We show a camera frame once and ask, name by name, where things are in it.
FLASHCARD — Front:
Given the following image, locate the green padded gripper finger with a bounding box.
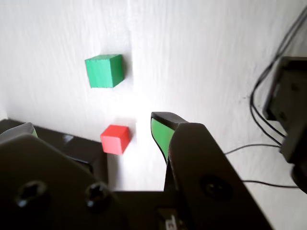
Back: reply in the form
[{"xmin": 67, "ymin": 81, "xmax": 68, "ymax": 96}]
[{"xmin": 150, "ymin": 111, "xmax": 274, "ymax": 230}]

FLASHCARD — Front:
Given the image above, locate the black cardboard box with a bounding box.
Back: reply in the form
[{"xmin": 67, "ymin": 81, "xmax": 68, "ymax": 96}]
[{"xmin": 0, "ymin": 118, "xmax": 109, "ymax": 186}]

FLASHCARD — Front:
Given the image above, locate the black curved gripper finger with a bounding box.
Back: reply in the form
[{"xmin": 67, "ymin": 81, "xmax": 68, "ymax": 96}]
[{"xmin": 0, "ymin": 122, "xmax": 126, "ymax": 230}]

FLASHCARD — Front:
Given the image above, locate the green wooden cube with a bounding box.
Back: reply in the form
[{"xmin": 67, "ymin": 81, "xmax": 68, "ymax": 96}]
[{"xmin": 84, "ymin": 54, "xmax": 125, "ymax": 89}]

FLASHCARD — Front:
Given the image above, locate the red wooden cube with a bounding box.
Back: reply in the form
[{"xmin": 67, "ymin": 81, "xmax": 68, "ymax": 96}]
[{"xmin": 100, "ymin": 124, "xmax": 130, "ymax": 155}]

